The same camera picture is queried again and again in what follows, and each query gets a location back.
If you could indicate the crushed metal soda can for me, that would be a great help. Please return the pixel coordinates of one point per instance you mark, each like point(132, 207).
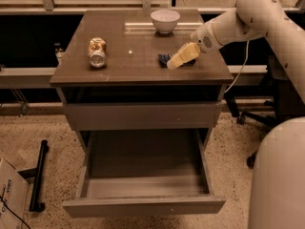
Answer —
point(97, 52)

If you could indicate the black metal stand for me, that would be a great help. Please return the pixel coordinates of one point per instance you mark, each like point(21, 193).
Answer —
point(37, 174)

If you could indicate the small bottle behind cabinet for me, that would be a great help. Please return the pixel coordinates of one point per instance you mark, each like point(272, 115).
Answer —
point(59, 51)

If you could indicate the open grey middle drawer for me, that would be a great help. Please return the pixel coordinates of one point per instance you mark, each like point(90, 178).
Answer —
point(144, 173)

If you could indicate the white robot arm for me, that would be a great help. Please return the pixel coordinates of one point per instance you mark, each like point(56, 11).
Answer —
point(278, 188)

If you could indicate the closed grey top drawer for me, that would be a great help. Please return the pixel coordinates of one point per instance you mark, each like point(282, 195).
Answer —
point(98, 117)

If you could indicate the white cardboard box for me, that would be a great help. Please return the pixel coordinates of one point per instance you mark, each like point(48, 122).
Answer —
point(13, 191)

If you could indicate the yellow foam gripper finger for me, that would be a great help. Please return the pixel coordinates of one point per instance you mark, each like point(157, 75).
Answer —
point(185, 54)

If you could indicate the white ceramic bowl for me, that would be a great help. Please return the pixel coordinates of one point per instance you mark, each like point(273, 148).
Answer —
point(165, 20)

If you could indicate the blue rxbar blueberry bar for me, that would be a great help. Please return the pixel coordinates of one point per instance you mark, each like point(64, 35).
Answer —
point(165, 58)

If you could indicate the grey drawer cabinet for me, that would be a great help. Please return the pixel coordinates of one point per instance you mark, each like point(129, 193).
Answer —
point(133, 74)

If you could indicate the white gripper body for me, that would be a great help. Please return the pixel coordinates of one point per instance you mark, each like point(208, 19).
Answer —
point(203, 38)

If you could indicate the black office chair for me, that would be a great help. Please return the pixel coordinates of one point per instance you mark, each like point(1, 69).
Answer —
point(286, 102)

